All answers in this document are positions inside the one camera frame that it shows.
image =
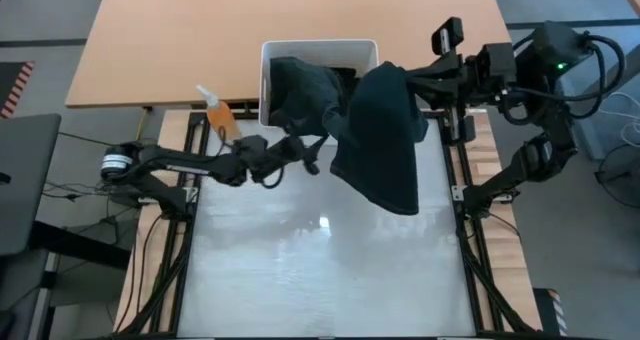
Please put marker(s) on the dark grey chair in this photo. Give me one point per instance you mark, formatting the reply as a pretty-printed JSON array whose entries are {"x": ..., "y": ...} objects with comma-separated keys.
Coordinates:
[{"x": 25, "y": 180}]

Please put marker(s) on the white plastic laundry basket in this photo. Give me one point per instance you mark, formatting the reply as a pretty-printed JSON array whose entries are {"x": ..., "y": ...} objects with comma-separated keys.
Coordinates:
[{"x": 320, "y": 50}]

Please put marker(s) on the orange spray bottle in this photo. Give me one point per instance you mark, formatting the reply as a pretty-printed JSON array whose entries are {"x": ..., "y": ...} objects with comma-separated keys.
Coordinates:
[{"x": 222, "y": 120}]

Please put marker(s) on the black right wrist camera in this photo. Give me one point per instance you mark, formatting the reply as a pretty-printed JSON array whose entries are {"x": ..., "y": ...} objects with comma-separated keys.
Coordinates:
[{"x": 448, "y": 34}]

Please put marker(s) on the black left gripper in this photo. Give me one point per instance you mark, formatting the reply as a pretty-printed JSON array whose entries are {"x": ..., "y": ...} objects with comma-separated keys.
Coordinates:
[{"x": 265, "y": 157}]

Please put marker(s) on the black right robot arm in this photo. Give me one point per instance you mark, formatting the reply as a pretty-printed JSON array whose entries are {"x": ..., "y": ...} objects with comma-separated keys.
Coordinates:
[{"x": 535, "y": 160}]

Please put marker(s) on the black hazard-striped box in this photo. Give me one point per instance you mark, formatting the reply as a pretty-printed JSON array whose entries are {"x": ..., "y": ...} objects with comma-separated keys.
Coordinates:
[{"x": 545, "y": 315}]

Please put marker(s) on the black aluminium table frame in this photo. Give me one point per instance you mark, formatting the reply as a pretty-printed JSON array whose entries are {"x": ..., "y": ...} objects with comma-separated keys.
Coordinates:
[{"x": 176, "y": 305}]

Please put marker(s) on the black garment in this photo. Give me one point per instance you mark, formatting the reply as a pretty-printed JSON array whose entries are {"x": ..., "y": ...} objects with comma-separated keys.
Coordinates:
[{"x": 346, "y": 73}]

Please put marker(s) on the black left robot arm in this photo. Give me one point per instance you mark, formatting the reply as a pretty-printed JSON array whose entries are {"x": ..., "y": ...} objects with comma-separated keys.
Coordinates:
[{"x": 165, "y": 155}]

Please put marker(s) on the black hazard-striped floor mat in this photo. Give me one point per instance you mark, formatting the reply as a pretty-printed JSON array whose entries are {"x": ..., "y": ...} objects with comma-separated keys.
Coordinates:
[{"x": 7, "y": 85}]

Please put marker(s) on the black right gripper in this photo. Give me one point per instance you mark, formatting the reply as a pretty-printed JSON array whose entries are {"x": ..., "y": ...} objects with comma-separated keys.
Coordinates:
[{"x": 447, "y": 80}]

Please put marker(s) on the dark blue denim jeans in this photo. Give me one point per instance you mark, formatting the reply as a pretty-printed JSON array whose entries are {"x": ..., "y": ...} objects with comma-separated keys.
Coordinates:
[{"x": 380, "y": 130}]

